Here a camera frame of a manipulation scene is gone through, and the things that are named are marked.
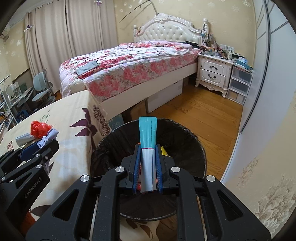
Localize teal white toothpaste tube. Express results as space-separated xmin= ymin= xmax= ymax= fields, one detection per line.
xmin=138 ymin=116 xmax=157 ymax=193

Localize black trash bin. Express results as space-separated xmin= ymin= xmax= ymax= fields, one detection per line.
xmin=90 ymin=118 xmax=207 ymax=221

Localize white blue milk powder packet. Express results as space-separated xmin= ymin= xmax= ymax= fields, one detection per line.
xmin=15 ymin=133 xmax=36 ymax=147

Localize red-orange crumpled plastic bag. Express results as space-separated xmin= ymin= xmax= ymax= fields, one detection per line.
xmin=30 ymin=120 xmax=52 ymax=138

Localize study desk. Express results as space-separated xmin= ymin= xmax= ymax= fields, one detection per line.
xmin=9 ymin=87 xmax=34 ymax=123

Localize cream floral bed sheet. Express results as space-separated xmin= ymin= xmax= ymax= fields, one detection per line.
xmin=1 ymin=91 xmax=159 ymax=240

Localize grey-blue desk chair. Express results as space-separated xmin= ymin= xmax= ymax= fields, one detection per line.
xmin=32 ymin=72 xmax=56 ymax=110

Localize white sliding wardrobe door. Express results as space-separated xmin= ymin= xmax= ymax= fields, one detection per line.
xmin=220 ymin=0 xmax=296 ymax=183

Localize white round ball lamp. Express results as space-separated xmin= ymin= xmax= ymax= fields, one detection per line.
xmin=69 ymin=78 xmax=86 ymax=94

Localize grey folded cloth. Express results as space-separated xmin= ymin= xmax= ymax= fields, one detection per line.
xmin=76 ymin=61 xmax=99 ymax=76

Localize white underbed storage box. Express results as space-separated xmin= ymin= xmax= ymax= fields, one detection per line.
xmin=147 ymin=79 xmax=183 ymax=113

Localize pink floral bed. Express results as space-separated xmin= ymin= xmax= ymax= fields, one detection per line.
xmin=59 ymin=41 xmax=200 ymax=119

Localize beige curtains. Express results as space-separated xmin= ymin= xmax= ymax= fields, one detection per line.
xmin=24 ymin=1 xmax=118 ymax=92

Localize air conditioner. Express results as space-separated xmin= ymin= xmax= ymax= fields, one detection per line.
xmin=1 ymin=24 xmax=10 ymax=39

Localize plastic drawer unit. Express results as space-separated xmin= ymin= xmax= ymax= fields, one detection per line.
xmin=226 ymin=65 xmax=253 ymax=105

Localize white nightstand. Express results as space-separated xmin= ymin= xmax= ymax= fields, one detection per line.
xmin=195 ymin=53 xmax=234 ymax=98

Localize white tufted headboard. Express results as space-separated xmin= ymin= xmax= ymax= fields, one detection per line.
xmin=133 ymin=13 xmax=209 ymax=46

